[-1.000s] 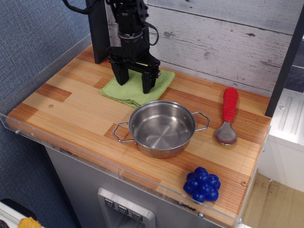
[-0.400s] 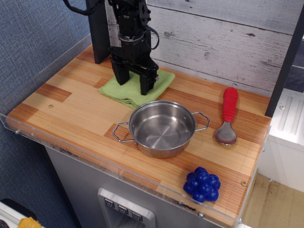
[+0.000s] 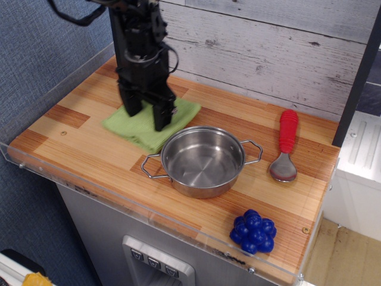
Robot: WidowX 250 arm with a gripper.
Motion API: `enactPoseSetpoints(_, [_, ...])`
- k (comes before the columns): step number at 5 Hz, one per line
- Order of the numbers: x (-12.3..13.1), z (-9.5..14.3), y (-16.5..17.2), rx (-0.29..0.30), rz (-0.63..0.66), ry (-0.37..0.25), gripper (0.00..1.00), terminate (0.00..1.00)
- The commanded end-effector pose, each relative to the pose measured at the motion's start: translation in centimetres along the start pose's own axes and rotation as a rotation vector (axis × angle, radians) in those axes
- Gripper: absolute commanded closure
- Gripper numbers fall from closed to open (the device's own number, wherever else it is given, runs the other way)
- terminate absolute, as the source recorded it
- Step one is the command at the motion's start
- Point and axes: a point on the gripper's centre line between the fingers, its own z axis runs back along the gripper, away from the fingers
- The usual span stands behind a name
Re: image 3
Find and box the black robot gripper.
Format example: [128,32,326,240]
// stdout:
[117,49,177,131]

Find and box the green cloth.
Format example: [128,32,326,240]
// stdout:
[102,98,201,153]

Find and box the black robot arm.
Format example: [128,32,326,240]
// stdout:
[49,1,176,131]

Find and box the stainless steel pot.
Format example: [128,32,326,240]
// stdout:
[141,126,263,199]

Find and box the grey toy cabinet front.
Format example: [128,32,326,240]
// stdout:
[58,185,272,285]

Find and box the clear acrylic edge guard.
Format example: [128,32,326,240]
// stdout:
[0,43,304,284]

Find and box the silver dispenser button panel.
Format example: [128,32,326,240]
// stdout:
[122,235,196,285]

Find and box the blue plastic grape bunch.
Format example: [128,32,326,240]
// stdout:
[229,209,277,254]

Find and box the dark grey left post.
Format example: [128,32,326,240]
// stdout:
[108,7,125,68]

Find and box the dark grey post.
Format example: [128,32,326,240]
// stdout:
[108,7,125,68]
[332,8,380,147]

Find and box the red handled metal spoon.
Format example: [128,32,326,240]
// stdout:
[269,110,299,182]

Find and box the dark grey right post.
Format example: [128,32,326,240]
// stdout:
[332,8,380,147]

